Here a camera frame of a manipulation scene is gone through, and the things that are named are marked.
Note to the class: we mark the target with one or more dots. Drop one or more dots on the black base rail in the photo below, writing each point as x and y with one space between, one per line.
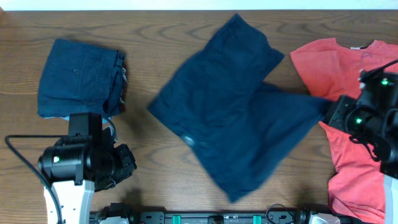
276 214

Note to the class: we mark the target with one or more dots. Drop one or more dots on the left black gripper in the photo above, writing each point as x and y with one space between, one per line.
125 159

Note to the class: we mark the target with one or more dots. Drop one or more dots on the folded navy blue shorts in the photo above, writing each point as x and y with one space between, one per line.
81 78

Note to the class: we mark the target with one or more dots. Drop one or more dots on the red t-shirt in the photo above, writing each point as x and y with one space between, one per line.
330 70

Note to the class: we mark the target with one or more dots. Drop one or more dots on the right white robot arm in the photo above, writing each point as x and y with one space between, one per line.
371 120

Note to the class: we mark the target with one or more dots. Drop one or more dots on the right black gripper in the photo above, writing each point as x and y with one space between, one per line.
339 109

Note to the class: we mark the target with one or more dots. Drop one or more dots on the navy blue shorts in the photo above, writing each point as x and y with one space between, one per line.
238 126
81 78

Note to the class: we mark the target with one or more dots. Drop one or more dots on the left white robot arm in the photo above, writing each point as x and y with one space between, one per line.
76 167

